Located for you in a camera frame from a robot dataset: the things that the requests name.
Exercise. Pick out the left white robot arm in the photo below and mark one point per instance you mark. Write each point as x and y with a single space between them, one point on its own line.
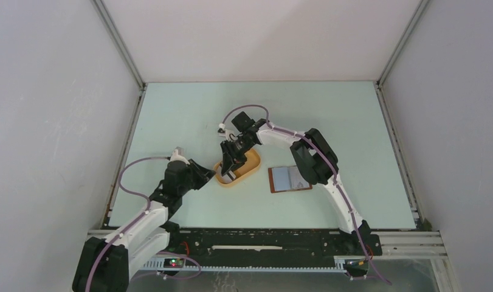
109 263

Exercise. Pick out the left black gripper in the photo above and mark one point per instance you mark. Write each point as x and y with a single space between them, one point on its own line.
203 175

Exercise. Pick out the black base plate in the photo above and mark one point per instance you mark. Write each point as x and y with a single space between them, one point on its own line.
283 259

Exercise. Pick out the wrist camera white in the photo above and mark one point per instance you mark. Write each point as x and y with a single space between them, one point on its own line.
178 155
226 133

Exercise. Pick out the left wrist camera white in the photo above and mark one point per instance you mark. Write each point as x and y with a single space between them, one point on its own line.
178 155

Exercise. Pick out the orange plastic card tray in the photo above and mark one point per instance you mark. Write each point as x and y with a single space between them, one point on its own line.
249 168

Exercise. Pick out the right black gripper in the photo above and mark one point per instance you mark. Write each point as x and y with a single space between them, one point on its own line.
228 150

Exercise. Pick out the white cable duct strip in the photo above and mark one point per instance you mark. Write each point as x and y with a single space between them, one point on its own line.
155 264

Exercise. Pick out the brown leather card holder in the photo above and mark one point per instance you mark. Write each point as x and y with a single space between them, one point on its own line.
287 179

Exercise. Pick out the aluminium frame rail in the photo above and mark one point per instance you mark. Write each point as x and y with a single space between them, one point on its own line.
322 242

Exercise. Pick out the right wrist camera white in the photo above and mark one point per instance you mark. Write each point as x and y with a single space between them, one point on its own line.
226 133

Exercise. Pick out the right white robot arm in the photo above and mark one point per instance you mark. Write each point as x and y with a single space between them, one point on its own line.
314 159

